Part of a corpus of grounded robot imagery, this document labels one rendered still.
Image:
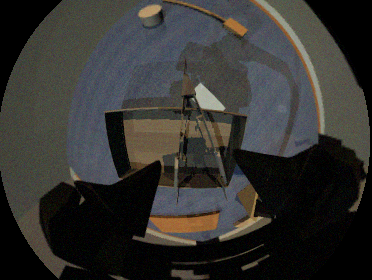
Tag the tan short cylinder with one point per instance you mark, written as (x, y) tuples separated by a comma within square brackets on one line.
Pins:
[(151, 15)]

